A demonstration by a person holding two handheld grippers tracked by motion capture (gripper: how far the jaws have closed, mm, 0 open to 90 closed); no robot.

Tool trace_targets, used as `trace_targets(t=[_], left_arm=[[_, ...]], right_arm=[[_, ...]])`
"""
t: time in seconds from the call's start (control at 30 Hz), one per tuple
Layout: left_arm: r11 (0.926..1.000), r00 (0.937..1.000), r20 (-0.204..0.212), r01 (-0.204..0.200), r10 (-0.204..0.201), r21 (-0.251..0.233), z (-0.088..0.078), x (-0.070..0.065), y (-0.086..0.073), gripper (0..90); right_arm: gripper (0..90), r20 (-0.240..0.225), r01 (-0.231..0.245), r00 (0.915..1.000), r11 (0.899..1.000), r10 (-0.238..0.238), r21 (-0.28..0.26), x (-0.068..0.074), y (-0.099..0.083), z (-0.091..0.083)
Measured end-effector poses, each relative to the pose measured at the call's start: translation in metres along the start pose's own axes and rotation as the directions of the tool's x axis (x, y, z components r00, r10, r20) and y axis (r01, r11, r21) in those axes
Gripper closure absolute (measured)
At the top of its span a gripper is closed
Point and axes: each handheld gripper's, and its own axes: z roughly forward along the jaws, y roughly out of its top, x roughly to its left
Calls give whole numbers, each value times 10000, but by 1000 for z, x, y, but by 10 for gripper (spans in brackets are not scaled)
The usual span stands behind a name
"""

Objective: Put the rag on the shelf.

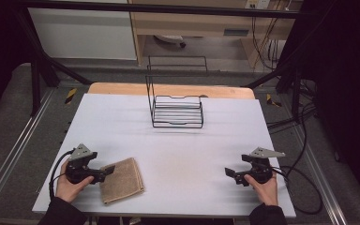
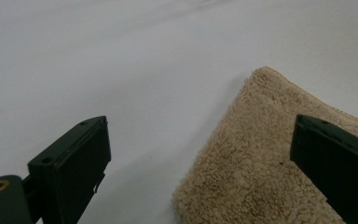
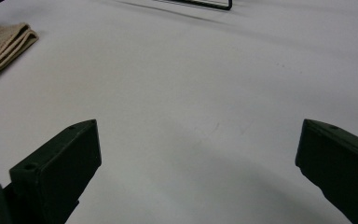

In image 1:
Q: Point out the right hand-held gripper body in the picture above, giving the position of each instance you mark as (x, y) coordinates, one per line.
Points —
(260, 165)

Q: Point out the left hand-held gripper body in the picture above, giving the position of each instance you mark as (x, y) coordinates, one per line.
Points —
(78, 170)

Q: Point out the tan towel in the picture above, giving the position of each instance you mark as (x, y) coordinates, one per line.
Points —
(122, 181)

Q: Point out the person's left hand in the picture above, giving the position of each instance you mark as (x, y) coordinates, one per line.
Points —
(70, 187)

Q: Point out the person's right hand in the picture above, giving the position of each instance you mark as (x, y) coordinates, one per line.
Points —
(266, 190)

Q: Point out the yellow black tape marker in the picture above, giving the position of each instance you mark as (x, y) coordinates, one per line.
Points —
(71, 96)
(273, 100)

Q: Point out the wooden table board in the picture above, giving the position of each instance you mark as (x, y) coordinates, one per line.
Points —
(168, 90)

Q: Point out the white cabinet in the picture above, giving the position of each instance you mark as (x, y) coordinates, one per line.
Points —
(81, 34)

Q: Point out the office chair base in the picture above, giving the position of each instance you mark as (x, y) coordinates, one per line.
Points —
(172, 39)

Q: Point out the wooden desk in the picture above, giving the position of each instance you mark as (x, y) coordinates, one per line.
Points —
(200, 22)

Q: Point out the aluminium floor rail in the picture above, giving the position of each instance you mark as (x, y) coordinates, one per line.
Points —
(318, 175)
(12, 150)

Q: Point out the black metal frame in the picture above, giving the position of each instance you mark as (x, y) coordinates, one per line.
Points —
(43, 68)

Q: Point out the wall power outlet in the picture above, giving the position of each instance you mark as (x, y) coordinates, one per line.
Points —
(258, 3)

